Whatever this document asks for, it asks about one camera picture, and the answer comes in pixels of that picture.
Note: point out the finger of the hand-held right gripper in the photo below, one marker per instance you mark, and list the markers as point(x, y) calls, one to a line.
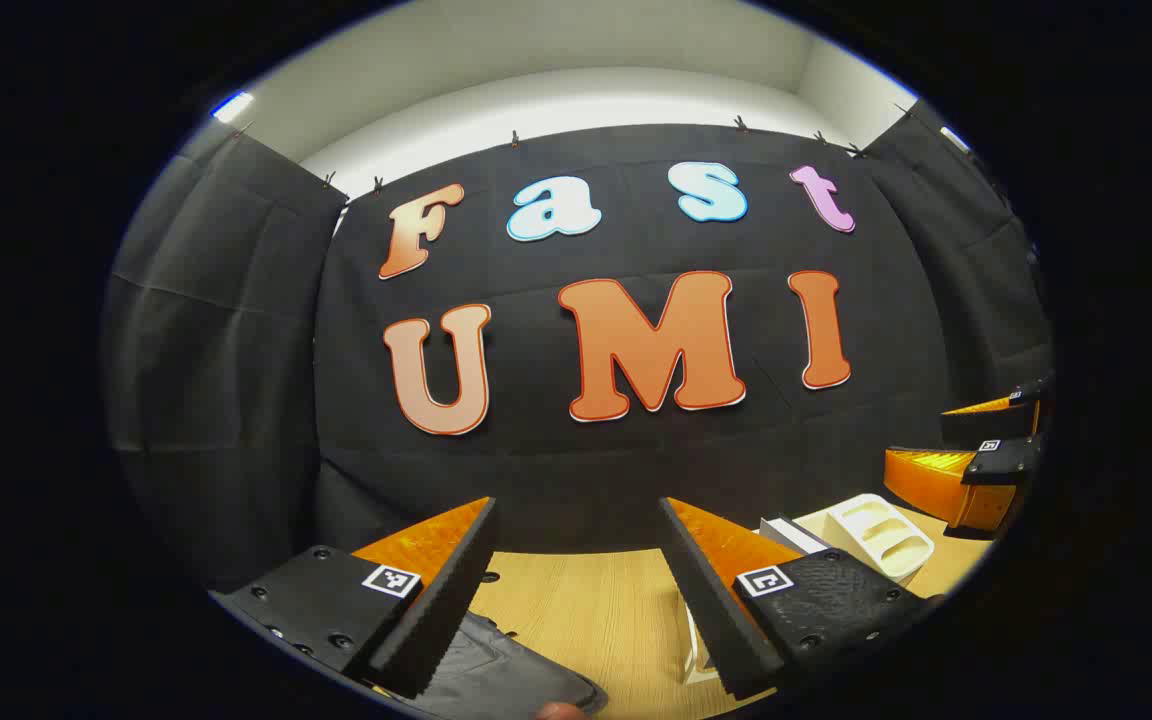
point(1006, 460)
point(986, 425)

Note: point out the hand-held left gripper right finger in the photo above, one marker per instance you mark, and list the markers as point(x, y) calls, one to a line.
point(716, 610)

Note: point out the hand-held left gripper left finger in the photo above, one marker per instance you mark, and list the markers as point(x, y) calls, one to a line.
point(436, 610)

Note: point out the grey schoolbag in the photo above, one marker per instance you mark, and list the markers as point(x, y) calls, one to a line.
point(506, 670)

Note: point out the blue cover book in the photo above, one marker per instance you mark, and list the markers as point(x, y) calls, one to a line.
point(791, 535)

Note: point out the ceiling light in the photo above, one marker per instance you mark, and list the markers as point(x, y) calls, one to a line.
point(232, 106)

